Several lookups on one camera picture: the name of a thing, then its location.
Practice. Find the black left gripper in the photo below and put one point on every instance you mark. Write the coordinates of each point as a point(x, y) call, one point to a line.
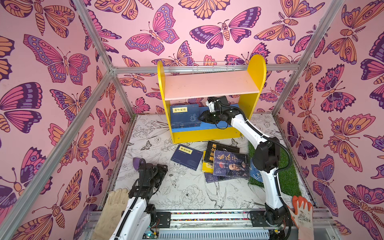
point(160, 171)

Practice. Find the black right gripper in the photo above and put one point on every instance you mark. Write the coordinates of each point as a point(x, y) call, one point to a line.
point(205, 116)

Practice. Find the blue book yellow label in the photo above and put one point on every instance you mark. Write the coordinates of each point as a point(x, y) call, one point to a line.
point(183, 114)

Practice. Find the black book yellow title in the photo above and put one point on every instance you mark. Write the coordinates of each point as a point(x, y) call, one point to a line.
point(213, 146)

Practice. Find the purple portrait cover book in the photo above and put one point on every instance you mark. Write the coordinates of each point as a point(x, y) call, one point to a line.
point(231, 165)

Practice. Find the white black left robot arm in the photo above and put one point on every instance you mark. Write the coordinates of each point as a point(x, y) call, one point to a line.
point(140, 214)

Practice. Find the purple egg-shaped sponge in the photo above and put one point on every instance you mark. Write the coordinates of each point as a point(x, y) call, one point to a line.
point(136, 163)

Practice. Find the yellow bookshelf pink blue shelves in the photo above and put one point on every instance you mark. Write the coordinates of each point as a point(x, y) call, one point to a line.
point(247, 84)

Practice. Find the beige work glove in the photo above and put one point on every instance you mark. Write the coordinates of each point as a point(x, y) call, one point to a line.
point(111, 214)

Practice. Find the green artificial grass mat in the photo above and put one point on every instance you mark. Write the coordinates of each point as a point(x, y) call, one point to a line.
point(288, 179)

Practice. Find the orange white work glove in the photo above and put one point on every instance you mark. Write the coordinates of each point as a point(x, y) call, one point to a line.
point(303, 217)

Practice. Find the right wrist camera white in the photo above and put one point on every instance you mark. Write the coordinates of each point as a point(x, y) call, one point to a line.
point(211, 106)

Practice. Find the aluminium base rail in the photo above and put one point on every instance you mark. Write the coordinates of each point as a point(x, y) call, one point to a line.
point(217, 225)

